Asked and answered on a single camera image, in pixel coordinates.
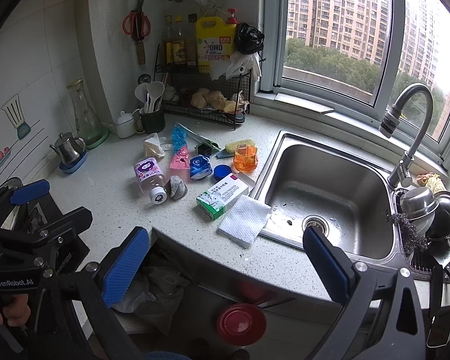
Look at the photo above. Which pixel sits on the small steel teapot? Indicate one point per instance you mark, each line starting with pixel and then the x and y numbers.
pixel 69 148

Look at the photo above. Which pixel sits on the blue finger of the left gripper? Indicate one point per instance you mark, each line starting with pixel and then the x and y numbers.
pixel 30 192

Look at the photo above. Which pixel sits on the dark utensil holder mug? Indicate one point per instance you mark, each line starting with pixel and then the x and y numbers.
pixel 149 123

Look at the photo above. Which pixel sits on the white paper towel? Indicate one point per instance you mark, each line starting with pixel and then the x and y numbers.
pixel 244 221

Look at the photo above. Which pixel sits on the grey rag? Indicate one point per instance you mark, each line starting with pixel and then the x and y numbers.
pixel 177 188

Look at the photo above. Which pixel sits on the yellow bristle scrub brush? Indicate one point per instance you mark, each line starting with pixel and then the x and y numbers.
pixel 230 148

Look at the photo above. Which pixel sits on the yellow detergent jug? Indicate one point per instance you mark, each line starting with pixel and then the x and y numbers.
pixel 214 41

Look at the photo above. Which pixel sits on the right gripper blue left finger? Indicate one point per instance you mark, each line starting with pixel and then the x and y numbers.
pixel 120 265

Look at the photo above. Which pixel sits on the green coaster tray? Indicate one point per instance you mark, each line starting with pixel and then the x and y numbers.
pixel 105 134

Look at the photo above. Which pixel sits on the glass carafe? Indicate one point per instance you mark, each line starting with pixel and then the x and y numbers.
pixel 87 123

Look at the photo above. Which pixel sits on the black wire rack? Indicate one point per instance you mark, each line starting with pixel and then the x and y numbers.
pixel 183 81

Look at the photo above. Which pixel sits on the clear green blister package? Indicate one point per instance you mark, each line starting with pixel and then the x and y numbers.
pixel 199 138

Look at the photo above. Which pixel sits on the orange plastic cup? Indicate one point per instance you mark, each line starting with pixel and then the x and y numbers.
pixel 245 158

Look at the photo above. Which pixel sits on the red trash bin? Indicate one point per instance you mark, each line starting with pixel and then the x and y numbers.
pixel 241 324

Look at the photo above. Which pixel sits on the dark steel wool scrubber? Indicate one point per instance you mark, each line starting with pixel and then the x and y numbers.
pixel 410 238

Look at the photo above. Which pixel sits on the black wok pan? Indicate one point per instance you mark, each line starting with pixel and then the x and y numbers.
pixel 440 226

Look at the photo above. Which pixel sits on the blue round lid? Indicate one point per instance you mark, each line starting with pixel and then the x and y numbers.
pixel 221 171

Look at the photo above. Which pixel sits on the red handled scissors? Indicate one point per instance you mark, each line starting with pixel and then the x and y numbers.
pixel 137 26

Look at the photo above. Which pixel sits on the ginger roots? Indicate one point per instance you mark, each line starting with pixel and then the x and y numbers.
pixel 204 98

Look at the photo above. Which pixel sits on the purple grape juice bottle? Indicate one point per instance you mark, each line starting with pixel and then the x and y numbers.
pixel 151 180

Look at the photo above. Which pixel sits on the small black cube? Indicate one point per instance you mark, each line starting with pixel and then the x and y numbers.
pixel 204 149

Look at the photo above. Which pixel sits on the white plastic bag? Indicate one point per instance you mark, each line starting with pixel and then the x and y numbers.
pixel 234 66

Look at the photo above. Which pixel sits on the white green medicine box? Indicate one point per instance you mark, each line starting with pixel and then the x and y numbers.
pixel 222 196

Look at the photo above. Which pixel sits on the black plastic bag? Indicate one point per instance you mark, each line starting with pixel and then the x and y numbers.
pixel 248 40

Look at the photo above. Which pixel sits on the white ceramic sugar pot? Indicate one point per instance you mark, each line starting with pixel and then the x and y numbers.
pixel 124 125

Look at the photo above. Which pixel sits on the blue white plastic wrapper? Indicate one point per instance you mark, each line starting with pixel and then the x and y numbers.
pixel 200 167

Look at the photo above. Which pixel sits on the steel bowl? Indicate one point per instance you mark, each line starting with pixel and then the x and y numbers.
pixel 418 203

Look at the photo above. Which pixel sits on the dark sauce bottle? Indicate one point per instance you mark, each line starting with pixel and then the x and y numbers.
pixel 178 43

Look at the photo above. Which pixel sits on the white tissue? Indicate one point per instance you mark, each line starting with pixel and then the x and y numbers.
pixel 152 146

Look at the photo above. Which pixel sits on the pink blue plastic bag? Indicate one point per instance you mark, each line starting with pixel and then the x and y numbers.
pixel 180 158

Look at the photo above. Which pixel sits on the person's left hand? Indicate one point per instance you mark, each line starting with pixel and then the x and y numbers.
pixel 17 312

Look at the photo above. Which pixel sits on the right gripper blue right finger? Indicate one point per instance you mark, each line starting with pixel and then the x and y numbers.
pixel 331 263

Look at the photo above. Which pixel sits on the white rice spoon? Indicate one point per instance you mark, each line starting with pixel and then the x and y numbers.
pixel 149 94

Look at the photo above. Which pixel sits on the blue coaster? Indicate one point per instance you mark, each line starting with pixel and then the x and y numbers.
pixel 73 167

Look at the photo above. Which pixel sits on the stainless steel sink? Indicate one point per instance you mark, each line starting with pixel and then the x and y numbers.
pixel 346 197

